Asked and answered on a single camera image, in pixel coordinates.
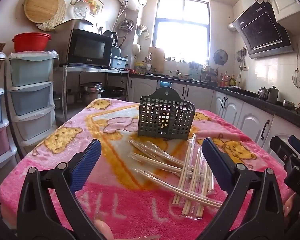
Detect small wall fan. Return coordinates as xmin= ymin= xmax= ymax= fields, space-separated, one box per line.
xmin=213 ymin=49 xmax=228 ymax=66

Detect coiled metal hose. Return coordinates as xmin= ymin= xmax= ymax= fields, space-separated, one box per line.
xmin=118 ymin=19 xmax=135 ymax=32

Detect black range hood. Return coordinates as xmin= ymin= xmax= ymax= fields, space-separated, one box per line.
xmin=228 ymin=0 xmax=294 ymax=59

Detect blue knife holder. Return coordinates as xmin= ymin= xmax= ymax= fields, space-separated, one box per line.
xmin=189 ymin=62 xmax=203 ymax=77

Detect hanging wire strainer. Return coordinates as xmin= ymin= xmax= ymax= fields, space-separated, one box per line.
xmin=292 ymin=44 xmax=300 ymax=88

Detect stainless steel rack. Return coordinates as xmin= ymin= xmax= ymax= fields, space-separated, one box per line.
xmin=54 ymin=64 xmax=130 ymax=120

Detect hanging kitchen tools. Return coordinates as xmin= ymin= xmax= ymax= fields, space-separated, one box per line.
xmin=236 ymin=48 xmax=247 ymax=71

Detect person's right hand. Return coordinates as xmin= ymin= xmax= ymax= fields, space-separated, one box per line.
xmin=283 ymin=194 xmax=297 ymax=217

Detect person's left hand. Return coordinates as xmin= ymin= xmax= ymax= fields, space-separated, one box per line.
xmin=93 ymin=212 xmax=162 ymax=240

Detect grey-blue dish drainer box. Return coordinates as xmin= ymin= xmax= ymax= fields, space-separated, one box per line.
xmin=111 ymin=55 xmax=128 ymax=69

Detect black spice rack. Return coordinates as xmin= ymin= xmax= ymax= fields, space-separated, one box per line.
xmin=201 ymin=66 xmax=218 ymax=82

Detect bunch of chopsticks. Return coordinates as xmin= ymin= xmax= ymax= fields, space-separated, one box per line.
xmin=129 ymin=133 xmax=223 ymax=221

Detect clear plastic food cover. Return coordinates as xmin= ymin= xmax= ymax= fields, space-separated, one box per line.
xmin=74 ymin=0 xmax=92 ymax=19

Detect round bamboo board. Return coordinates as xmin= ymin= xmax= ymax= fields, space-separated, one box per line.
xmin=24 ymin=0 xmax=59 ymax=23

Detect black kitchen countertop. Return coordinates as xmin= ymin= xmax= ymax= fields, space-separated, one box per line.
xmin=129 ymin=71 xmax=300 ymax=128

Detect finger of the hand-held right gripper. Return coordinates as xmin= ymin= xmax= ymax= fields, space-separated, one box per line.
xmin=289 ymin=135 xmax=300 ymax=161
xmin=269 ymin=135 xmax=294 ymax=171

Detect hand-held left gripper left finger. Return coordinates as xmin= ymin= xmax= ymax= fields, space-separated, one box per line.
xmin=16 ymin=139 xmax=102 ymax=240

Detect steel tray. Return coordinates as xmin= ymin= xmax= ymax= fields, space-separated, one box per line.
xmin=54 ymin=19 xmax=93 ymax=34

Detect small lidded steel pot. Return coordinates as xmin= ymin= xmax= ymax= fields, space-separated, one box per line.
xmin=66 ymin=88 xmax=77 ymax=105

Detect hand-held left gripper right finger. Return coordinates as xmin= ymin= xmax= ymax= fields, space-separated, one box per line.
xmin=201 ymin=137 xmax=284 ymax=240

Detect red plastic basin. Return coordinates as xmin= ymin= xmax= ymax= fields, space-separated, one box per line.
xmin=12 ymin=32 xmax=52 ymax=53

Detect kitchen window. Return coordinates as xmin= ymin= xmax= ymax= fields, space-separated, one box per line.
xmin=152 ymin=0 xmax=210 ymax=67

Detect white base cabinets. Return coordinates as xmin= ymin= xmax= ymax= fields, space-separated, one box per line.
xmin=127 ymin=76 xmax=300 ymax=165

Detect black wok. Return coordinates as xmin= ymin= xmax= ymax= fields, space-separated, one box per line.
xmin=104 ymin=86 xmax=127 ymax=100

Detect pink printed blanket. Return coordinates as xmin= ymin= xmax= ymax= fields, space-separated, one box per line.
xmin=0 ymin=98 xmax=294 ymax=240

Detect stacked steel steamer pots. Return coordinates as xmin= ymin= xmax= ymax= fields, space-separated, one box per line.
xmin=79 ymin=82 xmax=105 ymax=103

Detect black gas stove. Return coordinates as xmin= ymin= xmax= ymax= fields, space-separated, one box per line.
xmin=224 ymin=85 xmax=259 ymax=98

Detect row of seasoning bottles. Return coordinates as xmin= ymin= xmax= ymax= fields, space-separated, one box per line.
xmin=219 ymin=70 xmax=242 ymax=88

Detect grey plastic utensil basket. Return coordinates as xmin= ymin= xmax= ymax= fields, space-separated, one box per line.
xmin=138 ymin=87 xmax=196 ymax=140

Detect wooden cutting board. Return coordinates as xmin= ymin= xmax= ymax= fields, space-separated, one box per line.
xmin=148 ymin=47 xmax=165 ymax=72

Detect black microwave oven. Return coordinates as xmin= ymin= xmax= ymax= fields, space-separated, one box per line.
xmin=66 ymin=28 xmax=114 ymax=68

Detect wall-mounted utensil holder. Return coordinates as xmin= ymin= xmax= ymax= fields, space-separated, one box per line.
xmin=136 ymin=24 xmax=150 ymax=40

